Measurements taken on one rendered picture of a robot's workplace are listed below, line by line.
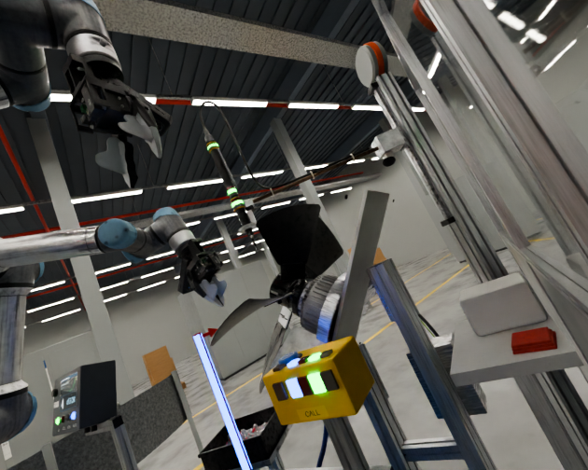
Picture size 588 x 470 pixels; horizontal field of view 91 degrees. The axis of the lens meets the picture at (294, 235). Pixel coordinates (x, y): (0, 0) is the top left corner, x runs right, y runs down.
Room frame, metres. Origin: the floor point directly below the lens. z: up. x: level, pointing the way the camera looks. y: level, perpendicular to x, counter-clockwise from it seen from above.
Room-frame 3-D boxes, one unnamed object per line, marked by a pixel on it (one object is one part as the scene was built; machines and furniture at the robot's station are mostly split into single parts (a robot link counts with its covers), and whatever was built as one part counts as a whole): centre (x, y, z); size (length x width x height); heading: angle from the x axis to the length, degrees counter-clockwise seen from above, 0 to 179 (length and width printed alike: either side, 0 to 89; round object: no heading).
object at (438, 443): (1.02, -0.12, 0.56); 0.19 x 0.04 x 0.04; 60
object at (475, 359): (0.84, -0.39, 0.84); 0.36 x 0.24 x 0.03; 150
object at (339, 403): (0.56, 0.07, 1.02); 0.16 x 0.10 x 0.11; 60
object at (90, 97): (0.43, 0.20, 1.62); 0.09 x 0.08 x 0.12; 150
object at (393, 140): (1.07, -0.48, 1.54); 0.10 x 0.07 x 0.08; 95
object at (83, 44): (0.43, 0.19, 1.70); 0.08 x 0.08 x 0.05
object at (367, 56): (1.07, -0.58, 1.88); 0.17 x 0.15 x 0.16; 150
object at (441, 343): (1.04, -0.26, 0.73); 0.15 x 0.09 x 0.22; 60
